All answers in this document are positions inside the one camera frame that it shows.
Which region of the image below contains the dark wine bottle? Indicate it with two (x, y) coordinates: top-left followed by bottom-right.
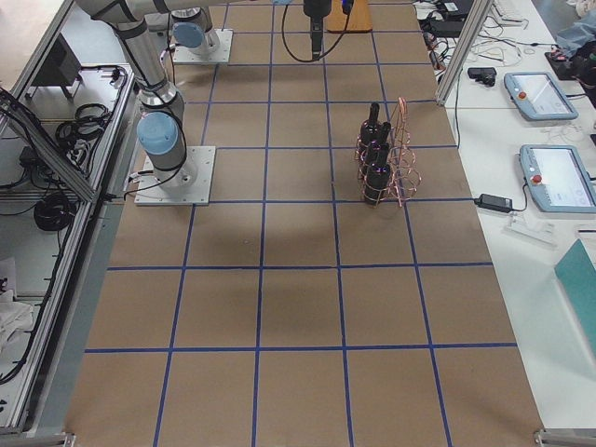
(362, 122), (391, 176)
(364, 144), (390, 205)
(359, 102), (380, 148)

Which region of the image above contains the wooden tray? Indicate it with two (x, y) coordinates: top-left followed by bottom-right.
(326, 0), (373, 34)

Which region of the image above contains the black power brick top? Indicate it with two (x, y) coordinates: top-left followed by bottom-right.
(429, 20), (465, 38)

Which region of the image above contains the black handheld device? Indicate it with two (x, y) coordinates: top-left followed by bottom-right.
(467, 67), (496, 87)

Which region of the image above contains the upper teach pendant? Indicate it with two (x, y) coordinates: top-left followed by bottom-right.
(504, 72), (578, 121)

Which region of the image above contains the teach pendant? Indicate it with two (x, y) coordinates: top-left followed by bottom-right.
(504, 72), (578, 121)
(519, 144), (595, 214)

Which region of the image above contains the black power adapter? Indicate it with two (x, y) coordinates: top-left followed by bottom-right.
(474, 194), (513, 213)

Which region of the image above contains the lower teach pendant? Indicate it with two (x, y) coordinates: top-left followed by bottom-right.
(519, 144), (595, 214)

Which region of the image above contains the clear acrylic stand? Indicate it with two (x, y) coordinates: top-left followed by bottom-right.
(504, 212), (558, 249)

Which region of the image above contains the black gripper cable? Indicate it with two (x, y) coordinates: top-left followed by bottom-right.
(280, 0), (358, 63)

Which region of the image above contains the copper wire bottle basket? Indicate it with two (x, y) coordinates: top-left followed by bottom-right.
(355, 97), (421, 207)

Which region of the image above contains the aluminium frame post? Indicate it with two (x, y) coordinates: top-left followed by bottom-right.
(435, 0), (493, 106)

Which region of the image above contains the black cable coil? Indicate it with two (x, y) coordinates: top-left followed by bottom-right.
(33, 191), (75, 232)

